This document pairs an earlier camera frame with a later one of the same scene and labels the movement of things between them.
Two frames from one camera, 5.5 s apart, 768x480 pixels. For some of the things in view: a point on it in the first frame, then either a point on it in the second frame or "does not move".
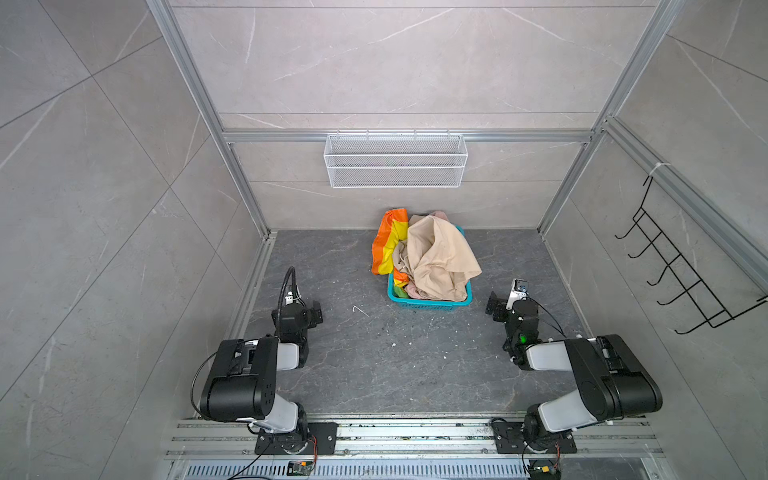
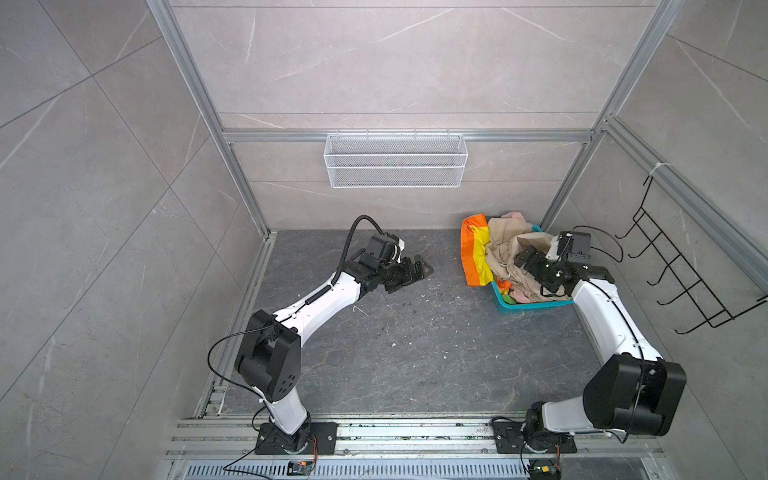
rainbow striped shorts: x=392 y=229 → x=474 y=237
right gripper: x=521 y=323 → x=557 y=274
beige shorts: x=436 y=263 → x=505 y=238
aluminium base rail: x=226 y=450 does not move
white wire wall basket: x=395 y=161 does not move
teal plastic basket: x=426 y=304 → x=511 y=308
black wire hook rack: x=691 y=283 does not move
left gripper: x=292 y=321 → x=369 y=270
